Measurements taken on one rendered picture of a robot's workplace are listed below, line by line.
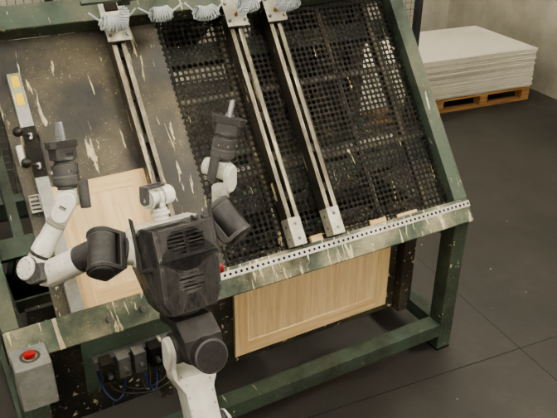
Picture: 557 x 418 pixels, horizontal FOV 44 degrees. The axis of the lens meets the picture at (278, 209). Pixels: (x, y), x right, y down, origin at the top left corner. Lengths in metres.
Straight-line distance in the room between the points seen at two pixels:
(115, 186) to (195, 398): 0.91
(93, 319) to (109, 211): 0.43
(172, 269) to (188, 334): 0.23
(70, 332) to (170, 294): 0.62
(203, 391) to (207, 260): 0.51
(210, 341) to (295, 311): 1.29
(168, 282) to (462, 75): 5.44
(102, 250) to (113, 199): 0.63
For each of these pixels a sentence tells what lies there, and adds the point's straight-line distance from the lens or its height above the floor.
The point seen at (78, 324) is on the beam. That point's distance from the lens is 2.70.
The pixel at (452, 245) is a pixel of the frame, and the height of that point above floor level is 0.67.
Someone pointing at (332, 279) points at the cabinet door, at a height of 0.52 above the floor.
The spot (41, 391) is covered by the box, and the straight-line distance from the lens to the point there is 2.54.
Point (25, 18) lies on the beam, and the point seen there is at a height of 1.85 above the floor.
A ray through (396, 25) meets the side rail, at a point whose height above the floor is 1.64.
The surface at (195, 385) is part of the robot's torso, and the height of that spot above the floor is 0.82.
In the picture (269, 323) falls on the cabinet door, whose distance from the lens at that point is 3.41.
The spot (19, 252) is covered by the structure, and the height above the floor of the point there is 1.08.
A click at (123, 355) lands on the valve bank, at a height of 0.77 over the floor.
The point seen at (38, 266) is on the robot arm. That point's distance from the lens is 2.38.
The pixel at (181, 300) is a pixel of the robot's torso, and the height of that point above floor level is 1.19.
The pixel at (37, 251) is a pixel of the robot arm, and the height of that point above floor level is 1.25.
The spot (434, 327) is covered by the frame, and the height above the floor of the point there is 0.18.
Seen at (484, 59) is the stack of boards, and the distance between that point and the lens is 7.34.
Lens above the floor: 2.48
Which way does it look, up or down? 29 degrees down
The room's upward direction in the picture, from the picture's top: straight up
